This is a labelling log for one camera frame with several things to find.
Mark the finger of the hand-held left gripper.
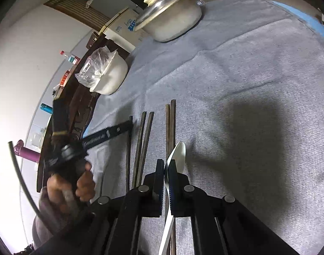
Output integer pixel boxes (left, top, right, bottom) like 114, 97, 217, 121
106, 121, 134, 139

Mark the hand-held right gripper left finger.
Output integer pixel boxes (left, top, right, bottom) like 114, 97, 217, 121
80, 159, 165, 255

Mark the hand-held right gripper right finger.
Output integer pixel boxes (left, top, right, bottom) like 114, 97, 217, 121
168, 161, 298, 255

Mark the white spoon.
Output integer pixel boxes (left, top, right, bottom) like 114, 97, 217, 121
158, 141, 187, 255

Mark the person's left forearm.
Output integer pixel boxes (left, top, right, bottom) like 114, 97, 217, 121
31, 186, 81, 248

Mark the person's left hand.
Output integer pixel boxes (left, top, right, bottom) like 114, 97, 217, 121
46, 163, 96, 213

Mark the glass cup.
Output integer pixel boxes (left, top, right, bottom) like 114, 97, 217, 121
29, 130, 46, 150

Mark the magenta flask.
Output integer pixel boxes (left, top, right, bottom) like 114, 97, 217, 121
15, 139, 41, 163

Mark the dark wooden sideboard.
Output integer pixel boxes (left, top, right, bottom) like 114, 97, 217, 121
36, 32, 131, 192

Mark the white bowl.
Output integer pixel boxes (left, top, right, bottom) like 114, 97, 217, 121
89, 51, 129, 95

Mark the clear plastic bag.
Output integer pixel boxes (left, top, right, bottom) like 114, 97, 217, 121
74, 46, 117, 87

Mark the plastic bottle with red cap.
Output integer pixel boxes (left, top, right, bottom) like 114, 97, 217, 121
61, 50, 80, 64

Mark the aluminium pot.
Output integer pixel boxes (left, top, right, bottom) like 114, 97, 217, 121
145, 0, 203, 42

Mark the grey table cloth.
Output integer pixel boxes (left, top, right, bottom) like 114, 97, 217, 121
82, 0, 324, 255

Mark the brown wooden door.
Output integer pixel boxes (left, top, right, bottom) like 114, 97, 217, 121
44, 0, 117, 33

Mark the metal pot lid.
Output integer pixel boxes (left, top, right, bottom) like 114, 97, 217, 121
135, 0, 194, 31

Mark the blue tablecloth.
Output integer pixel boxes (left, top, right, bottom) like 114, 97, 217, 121
271, 1, 324, 41

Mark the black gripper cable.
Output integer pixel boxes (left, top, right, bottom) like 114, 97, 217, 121
7, 141, 46, 221

